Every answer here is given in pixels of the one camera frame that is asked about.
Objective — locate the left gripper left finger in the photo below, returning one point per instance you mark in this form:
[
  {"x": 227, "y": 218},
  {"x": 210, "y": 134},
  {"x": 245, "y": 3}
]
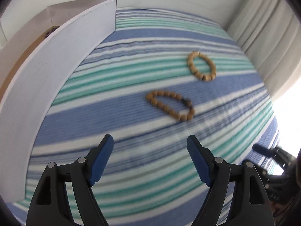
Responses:
[{"x": 50, "y": 205}]

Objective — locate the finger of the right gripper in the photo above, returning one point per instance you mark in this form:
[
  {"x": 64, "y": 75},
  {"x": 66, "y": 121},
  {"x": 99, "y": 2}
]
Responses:
[
  {"x": 261, "y": 171},
  {"x": 262, "y": 150}
]

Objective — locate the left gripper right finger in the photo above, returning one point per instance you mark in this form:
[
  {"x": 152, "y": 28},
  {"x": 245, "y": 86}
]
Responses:
[{"x": 250, "y": 204}]

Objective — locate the white curtain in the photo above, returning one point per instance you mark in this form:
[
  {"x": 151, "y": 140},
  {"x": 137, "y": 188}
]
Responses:
[{"x": 268, "y": 32}]

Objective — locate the striped bed sheet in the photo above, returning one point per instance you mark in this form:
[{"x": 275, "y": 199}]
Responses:
[{"x": 160, "y": 77}]

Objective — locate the white cardboard box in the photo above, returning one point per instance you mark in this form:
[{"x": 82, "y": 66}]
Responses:
[{"x": 36, "y": 84}]

